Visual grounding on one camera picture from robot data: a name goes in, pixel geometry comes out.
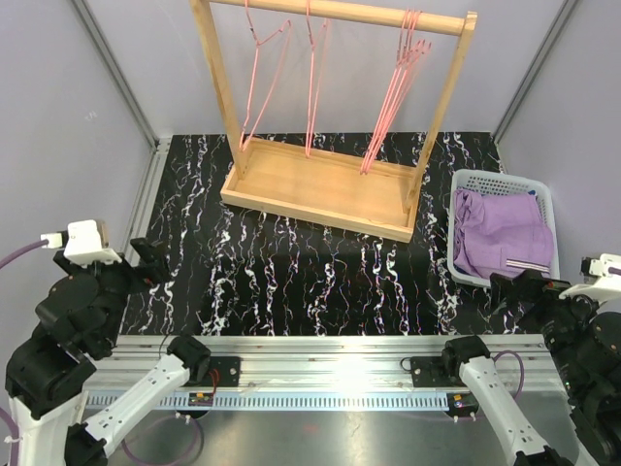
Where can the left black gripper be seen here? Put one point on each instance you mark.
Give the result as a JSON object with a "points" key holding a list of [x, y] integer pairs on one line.
{"points": [[156, 266]]}

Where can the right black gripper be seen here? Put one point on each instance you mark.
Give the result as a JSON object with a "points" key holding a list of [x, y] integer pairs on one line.
{"points": [[533, 284]]}

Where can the purple trousers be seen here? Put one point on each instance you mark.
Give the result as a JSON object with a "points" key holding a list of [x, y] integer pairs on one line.
{"points": [[500, 234]]}

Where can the pink wire hanger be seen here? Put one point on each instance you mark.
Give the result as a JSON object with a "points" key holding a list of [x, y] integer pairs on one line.
{"points": [[270, 51]]}

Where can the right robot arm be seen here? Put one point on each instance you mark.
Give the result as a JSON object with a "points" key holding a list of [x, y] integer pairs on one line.
{"points": [[584, 344]]}

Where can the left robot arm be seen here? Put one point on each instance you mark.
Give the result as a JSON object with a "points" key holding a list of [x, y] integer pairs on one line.
{"points": [[45, 377]]}

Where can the pink empty hanger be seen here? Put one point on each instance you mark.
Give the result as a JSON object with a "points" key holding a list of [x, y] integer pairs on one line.
{"points": [[395, 102], [402, 97], [388, 107]]}

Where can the black marble pattern mat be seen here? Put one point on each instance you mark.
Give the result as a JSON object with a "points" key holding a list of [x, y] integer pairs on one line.
{"points": [[237, 272]]}

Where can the white plastic basket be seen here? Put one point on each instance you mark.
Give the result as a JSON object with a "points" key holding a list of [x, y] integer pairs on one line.
{"points": [[491, 183]]}

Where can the wooden clothes rack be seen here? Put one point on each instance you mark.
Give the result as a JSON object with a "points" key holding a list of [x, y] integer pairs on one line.
{"points": [[359, 194]]}

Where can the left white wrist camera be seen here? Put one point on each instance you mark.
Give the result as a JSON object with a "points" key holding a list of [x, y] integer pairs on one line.
{"points": [[83, 243]]}

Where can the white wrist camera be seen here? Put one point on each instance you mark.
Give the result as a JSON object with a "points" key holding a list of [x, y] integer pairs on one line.
{"points": [[83, 243], [601, 279]]}

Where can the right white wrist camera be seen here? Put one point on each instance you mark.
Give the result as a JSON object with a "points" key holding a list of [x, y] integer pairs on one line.
{"points": [[601, 279]]}

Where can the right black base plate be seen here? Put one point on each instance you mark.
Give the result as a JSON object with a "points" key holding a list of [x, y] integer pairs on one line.
{"points": [[428, 371]]}

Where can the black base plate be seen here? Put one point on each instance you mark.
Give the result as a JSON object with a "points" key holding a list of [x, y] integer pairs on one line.
{"points": [[221, 371], [428, 371]]}

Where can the aluminium mounting rail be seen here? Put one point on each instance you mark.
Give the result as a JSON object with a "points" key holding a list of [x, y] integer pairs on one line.
{"points": [[359, 364]]}

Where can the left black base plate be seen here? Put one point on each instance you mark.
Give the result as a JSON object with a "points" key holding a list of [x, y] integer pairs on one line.
{"points": [[221, 371]]}

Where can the white slotted cable duct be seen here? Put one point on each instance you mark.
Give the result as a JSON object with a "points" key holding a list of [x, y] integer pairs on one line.
{"points": [[274, 401]]}

